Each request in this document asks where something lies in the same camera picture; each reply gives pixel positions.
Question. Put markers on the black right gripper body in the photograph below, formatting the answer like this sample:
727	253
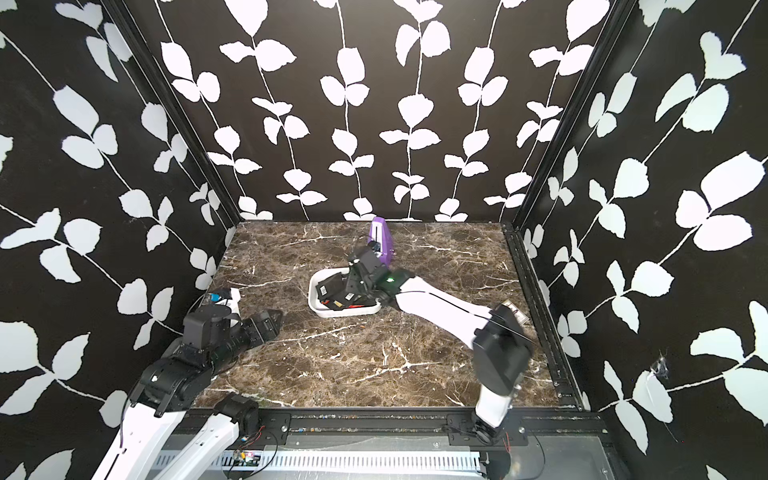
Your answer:
355	284

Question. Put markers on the white plastic storage box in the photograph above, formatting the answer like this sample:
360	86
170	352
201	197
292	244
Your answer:
323	311

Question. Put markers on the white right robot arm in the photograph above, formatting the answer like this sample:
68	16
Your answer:
501	351

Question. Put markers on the black tea bag front centre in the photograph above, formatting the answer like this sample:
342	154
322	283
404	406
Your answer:
329	288

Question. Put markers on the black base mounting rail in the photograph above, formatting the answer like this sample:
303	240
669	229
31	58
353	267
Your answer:
458	424

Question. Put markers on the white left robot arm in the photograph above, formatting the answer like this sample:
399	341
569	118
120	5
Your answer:
157	404

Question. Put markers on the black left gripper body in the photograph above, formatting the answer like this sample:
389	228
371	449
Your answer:
243	337

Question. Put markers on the white red card pack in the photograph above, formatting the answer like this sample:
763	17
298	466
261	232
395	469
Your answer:
513	308

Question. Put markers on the purple metronome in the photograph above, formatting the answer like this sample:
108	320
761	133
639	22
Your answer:
380	240

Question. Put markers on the perforated white metal rail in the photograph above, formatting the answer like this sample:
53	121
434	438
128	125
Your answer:
449	463

